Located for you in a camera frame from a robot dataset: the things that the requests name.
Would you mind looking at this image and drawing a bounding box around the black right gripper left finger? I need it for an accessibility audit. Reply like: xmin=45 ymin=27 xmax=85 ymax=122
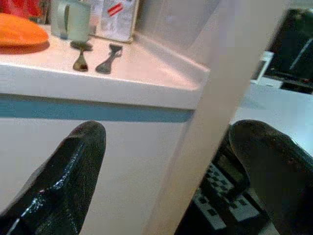
xmin=0 ymin=120 xmax=107 ymax=235

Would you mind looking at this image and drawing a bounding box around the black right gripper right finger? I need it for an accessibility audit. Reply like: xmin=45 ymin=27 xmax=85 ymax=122
xmin=228 ymin=119 xmax=313 ymax=235

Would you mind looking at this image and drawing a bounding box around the orange plate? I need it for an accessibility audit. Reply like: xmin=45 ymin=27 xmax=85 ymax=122
xmin=0 ymin=12 xmax=50 ymax=53

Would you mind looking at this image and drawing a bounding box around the white table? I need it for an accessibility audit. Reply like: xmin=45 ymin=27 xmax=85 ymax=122
xmin=232 ymin=83 xmax=313 ymax=157

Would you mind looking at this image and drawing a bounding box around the small white box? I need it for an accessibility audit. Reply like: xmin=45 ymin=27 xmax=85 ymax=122
xmin=250 ymin=50 xmax=276 ymax=86

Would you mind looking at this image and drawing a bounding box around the metal spoon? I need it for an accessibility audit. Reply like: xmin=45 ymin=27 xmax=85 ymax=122
xmin=70 ymin=39 xmax=93 ymax=72

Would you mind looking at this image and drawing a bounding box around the metal fork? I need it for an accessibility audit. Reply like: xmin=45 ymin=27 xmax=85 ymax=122
xmin=95 ymin=43 xmax=123 ymax=73

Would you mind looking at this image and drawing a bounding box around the black glossy screen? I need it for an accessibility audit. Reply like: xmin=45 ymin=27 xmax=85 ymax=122
xmin=265 ymin=8 xmax=313 ymax=95

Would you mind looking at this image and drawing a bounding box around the pale green mug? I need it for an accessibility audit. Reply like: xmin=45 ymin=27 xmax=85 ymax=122
xmin=50 ymin=0 xmax=91 ymax=41

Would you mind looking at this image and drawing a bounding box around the white printed carton box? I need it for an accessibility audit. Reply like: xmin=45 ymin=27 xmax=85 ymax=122
xmin=90 ymin=0 xmax=140 ymax=44

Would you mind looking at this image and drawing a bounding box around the red plastic container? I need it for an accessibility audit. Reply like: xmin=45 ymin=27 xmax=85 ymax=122
xmin=0 ymin=0 xmax=41 ymax=18

